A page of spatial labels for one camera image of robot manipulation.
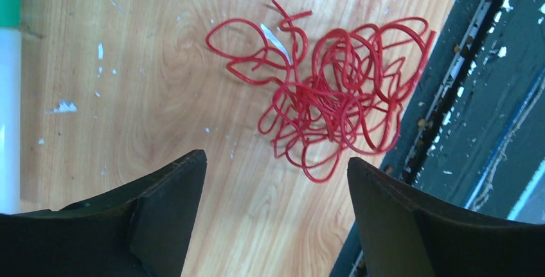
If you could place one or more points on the white plastic bin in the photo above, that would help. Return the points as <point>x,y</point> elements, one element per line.
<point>11,63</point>

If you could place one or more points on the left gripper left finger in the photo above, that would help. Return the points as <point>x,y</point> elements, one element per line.
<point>142,228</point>

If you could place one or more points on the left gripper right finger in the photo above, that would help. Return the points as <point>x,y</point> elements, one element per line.
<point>407,232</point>

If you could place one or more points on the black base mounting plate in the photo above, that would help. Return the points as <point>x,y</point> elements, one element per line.
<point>473,135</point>

